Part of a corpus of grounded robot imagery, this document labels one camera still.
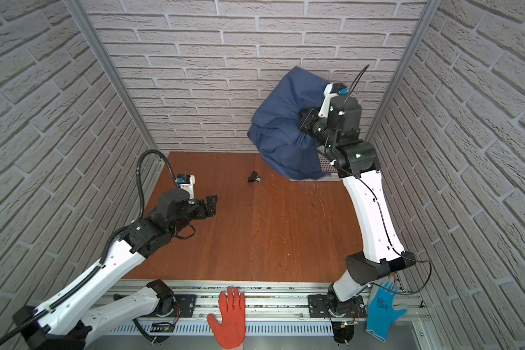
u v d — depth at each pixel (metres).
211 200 0.64
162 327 0.72
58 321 0.38
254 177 1.10
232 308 0.73
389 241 0.40
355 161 0.41
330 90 0.53
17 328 0.37
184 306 0.73
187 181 0.61
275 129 0.62
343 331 0.69
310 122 0.53
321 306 0.74
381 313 0.73
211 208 0.65
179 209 0.53
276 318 0.73
